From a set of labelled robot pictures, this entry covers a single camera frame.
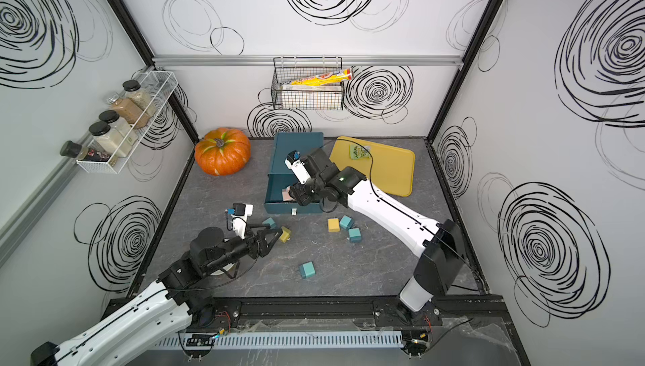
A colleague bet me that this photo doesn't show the yellow cutting board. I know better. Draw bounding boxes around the yellow cutting board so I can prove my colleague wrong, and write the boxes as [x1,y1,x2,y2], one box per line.
[330,137,416,197]

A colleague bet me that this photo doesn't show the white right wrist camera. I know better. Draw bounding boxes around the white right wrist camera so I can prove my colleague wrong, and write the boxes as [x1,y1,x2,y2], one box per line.
[285,150,311,185]

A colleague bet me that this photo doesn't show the orange decorative pumpkin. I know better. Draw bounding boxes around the orange decorative pumpkin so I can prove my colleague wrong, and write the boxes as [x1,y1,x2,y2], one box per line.
[194,127,251,176]

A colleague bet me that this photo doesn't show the green sticker label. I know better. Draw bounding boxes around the green sticker label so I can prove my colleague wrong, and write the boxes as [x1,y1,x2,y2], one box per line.
[349,144,372,160]

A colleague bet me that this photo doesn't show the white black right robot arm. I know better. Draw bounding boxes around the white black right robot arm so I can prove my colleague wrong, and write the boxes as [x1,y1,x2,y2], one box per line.
[286,160,467,312]

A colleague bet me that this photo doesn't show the pink plug cube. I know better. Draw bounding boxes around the pink plug cube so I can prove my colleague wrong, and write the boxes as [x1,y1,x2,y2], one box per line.
[282,188,294,202]

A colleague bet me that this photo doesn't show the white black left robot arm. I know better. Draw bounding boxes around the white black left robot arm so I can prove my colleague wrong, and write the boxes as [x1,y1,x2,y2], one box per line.
[30,223,282,365]

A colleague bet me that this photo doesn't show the spice jar cream contents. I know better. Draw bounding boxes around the spice jar cream contents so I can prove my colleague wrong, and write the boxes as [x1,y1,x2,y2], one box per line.
[88,121,132,158]

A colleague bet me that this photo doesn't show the yellow plug cube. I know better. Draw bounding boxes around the yellow plug cube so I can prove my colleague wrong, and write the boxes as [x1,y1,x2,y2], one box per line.
[280,227,292,243]
[328,218,341,233]

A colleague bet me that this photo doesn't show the teal drawer cabinet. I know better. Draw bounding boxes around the teal drawer cabinet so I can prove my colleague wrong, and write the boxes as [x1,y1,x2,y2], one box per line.
[264,131,326,216]

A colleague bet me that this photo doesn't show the white plate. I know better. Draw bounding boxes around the white plate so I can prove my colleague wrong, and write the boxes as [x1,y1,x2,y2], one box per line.
[211,261,240,279]

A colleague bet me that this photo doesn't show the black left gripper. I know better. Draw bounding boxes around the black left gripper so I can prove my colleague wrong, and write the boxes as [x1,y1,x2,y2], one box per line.
[206,221,282,276]

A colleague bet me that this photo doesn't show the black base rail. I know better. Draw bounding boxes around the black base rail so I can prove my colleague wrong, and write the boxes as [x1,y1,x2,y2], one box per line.
[188,295,511,332]

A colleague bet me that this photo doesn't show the grey slotted cable duct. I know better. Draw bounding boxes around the grey slotted cable duct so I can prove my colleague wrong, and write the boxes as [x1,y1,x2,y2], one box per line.
[152,331,403,351]

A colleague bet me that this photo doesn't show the black wire wall basket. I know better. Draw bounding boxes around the black wire wall basket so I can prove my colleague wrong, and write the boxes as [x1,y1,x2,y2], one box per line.
[270,56,346,112]

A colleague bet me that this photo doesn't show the spice jar brown contents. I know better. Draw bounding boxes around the spice jar brown contents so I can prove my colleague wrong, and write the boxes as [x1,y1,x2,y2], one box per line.
[104,94,149,129]

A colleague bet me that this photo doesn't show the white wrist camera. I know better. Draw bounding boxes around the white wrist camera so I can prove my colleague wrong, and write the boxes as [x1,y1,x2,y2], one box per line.
[285,150,311,185]
[225,203,253,239]

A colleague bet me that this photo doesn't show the small dark pepper bottle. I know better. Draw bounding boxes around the small dark pepper bottle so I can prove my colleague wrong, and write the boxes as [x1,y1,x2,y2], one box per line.
[60,141,117,165]

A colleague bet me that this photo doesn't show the teal plug cube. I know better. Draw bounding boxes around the teal plug cube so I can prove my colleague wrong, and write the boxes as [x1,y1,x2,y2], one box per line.
[339,216,354,230]
[299,261,316,279]
[348,228,362,243]
[263,217,278,230]

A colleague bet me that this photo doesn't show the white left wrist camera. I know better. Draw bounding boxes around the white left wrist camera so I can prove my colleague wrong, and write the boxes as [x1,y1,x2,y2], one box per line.
[225,203,253,239]

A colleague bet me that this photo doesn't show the clear acrylic spice shelf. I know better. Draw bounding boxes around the clear acrylic spice shelf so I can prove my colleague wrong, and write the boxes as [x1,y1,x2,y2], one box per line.
[75,70,182,180]

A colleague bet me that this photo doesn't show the spice jar white contents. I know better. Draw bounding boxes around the spice jar white contents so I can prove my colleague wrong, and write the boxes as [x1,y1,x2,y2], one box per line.
[98,110,138,146]

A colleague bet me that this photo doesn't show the yellow snack package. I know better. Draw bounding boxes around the yellow snack package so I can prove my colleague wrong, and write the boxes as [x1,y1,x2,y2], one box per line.
[289,69,353,86]

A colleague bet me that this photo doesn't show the spice jar tan contents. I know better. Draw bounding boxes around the spice jar tan contents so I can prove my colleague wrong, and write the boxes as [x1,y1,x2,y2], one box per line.
[123,80,157,117]

